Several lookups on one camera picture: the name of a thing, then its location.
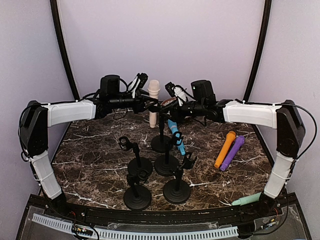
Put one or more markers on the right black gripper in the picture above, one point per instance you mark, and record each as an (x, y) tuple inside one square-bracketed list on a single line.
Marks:
[(175, 112)]

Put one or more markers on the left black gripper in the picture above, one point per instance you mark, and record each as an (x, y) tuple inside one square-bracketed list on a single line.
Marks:
[(140, 103)]

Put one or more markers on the blue microphone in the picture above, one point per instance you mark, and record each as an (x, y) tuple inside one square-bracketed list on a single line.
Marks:
[(174, 129)]

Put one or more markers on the black stand of beige microphone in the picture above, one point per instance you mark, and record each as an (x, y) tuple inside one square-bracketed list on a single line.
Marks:
[(158, 142)]

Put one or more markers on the black stand of mint microphone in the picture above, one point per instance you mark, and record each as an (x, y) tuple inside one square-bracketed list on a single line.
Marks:
[(165, 164)]

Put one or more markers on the black stand of orange microphone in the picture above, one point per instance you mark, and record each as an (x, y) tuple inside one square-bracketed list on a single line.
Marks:
[(138, 166)]

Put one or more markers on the orange microphone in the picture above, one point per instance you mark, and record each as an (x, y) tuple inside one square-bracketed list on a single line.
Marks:
[(230, 137)]

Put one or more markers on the purple microphone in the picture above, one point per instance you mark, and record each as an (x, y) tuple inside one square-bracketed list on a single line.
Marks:
[(239, 142)]

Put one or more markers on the black stand of blue microphone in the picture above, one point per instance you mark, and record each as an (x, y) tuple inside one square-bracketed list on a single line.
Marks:
[(178, 191)]

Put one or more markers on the black stand of purple microphone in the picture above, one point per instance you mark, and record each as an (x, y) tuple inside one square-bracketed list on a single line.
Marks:
[(137, 197)]

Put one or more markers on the mint green microphone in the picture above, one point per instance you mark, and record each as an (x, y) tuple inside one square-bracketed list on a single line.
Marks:
[(247, 200)]

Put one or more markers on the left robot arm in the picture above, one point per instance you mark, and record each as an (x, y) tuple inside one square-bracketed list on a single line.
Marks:
[(37, 118)]

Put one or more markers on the floral patterned ceramic plate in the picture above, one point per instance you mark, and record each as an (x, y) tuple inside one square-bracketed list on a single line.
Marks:
[(168, 101)]

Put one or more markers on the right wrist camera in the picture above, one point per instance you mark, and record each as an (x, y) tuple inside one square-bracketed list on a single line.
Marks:
[(177, 92)]

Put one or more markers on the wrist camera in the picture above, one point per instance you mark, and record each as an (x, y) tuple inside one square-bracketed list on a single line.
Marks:
[(138, 82), (177, 92)]

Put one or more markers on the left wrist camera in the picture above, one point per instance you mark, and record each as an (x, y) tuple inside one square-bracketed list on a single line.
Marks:
[(138, 82)]

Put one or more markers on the right black corner post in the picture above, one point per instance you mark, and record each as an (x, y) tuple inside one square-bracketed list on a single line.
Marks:
[(259, 49)]

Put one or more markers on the black corner post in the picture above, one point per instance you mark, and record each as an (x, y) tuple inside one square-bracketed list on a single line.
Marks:
[(62, 48), (259, 49)]

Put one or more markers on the white slotted cable duct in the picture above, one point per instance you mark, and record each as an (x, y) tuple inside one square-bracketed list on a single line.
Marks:
[(132, 233)]

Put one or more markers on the left black corner post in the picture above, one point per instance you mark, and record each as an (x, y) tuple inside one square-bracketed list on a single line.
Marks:
[(62, 48)]

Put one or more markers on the black front frame rail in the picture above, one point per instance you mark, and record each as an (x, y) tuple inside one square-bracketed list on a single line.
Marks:
[(233, 215)]

